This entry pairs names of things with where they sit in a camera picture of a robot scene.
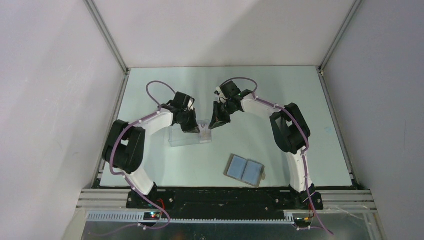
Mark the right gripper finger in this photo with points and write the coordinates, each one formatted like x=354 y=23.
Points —
x=225 y=118
x=218 y=109

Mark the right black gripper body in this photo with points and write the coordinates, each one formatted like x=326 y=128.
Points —
x=227 y=105

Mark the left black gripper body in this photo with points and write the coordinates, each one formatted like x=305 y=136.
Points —
x=188 y=121

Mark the clear plastic card box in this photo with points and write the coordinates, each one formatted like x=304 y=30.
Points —
x=177 y=138

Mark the grey felt card holder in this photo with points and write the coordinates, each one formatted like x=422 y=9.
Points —
x=245 y=170

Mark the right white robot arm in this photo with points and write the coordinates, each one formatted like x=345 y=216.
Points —
x=290 y=131

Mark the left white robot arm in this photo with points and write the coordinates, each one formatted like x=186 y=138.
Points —
x=124 y=149

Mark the beige chair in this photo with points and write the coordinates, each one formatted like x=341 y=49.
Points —
x=75 y=229

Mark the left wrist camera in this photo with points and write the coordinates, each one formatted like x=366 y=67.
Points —
x=190 y=104

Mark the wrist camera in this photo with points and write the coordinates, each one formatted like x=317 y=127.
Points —
x=190 y=104
x=218 y=92

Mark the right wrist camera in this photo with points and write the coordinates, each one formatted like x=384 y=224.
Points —
x=218 y=92

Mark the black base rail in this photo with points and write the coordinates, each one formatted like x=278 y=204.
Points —
x=226 y=203

